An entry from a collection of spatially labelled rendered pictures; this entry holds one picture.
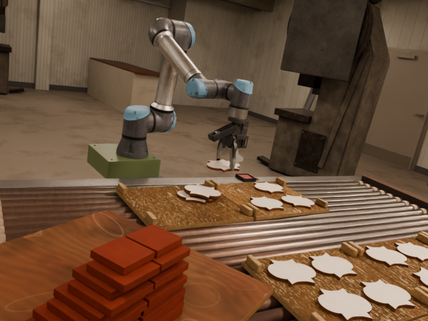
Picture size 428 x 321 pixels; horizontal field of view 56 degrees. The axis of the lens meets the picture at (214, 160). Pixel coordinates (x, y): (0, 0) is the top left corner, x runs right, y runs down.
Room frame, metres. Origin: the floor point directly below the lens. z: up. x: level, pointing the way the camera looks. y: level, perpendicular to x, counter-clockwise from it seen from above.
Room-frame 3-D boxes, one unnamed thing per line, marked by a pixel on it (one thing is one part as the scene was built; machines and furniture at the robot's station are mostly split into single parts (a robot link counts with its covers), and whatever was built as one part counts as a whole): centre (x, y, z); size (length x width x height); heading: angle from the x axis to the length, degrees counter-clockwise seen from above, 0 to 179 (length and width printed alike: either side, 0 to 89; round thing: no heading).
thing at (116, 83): (9.16, 2.27, 0.44); 2.59 x 0.83 x 0.88; 39
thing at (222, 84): (1.67, 0.02, 1.35); 0.11 x 0.11 x 0.08; 48
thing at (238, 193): (1.66, -0.26, 0.93); 0.41 x 0.35 x 0.02; 125
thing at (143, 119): (1.87, 0.39, 1.13); 0.13 x 0.12 x 0.14; 138
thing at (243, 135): (1.62, -0.07, 1.20); 0.09 x 0.08 x 0.12; 124
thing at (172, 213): (1.42, 0.08, 0.93); 0.41 x 0.35 x 0.02; 125
